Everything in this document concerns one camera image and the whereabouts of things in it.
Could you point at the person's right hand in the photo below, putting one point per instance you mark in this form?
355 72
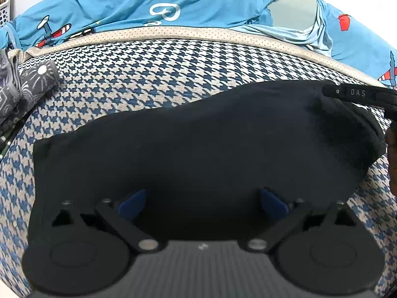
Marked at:
392 138

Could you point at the grey patterned folded garment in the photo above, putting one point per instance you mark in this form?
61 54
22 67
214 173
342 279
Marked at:
18 87

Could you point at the blue printed bedsheet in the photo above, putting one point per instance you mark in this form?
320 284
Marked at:
201 0

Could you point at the green striped folded garment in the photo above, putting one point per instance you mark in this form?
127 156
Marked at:
6 141

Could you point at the black t-shirt with red print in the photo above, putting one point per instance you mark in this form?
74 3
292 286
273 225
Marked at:
201 142

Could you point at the houndstooth mattress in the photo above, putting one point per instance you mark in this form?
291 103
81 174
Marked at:
155 65

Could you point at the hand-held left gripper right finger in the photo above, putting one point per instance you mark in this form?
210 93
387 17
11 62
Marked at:
274 203

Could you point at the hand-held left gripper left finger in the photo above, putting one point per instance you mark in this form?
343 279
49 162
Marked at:
133 205

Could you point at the grey pillow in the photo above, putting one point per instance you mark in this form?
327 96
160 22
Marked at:
294 9

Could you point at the white perforated basket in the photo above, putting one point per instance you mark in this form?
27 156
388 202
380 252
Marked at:
5 9

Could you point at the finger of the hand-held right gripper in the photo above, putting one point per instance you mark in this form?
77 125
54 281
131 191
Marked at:
356 93

